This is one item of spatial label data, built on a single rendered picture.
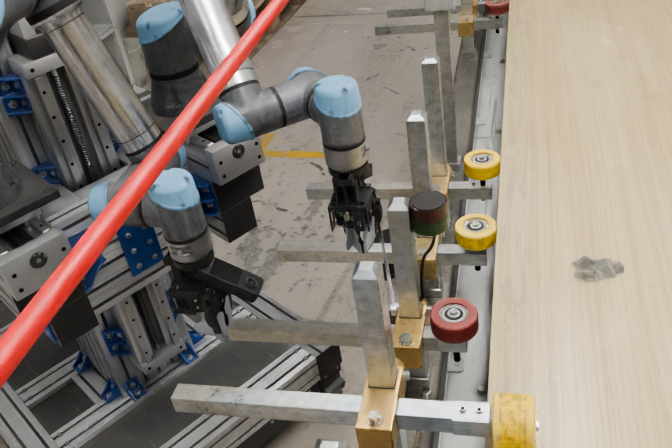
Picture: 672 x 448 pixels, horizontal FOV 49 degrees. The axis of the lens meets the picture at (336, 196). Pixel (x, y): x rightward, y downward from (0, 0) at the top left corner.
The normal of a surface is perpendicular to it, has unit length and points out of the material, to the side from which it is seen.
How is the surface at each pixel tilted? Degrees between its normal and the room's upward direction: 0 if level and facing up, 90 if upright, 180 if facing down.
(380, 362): 90
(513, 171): 0
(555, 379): 0
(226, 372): 0
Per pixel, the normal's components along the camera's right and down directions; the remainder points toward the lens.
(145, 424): -0.15, -0.83
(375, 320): -0.21, 0.56
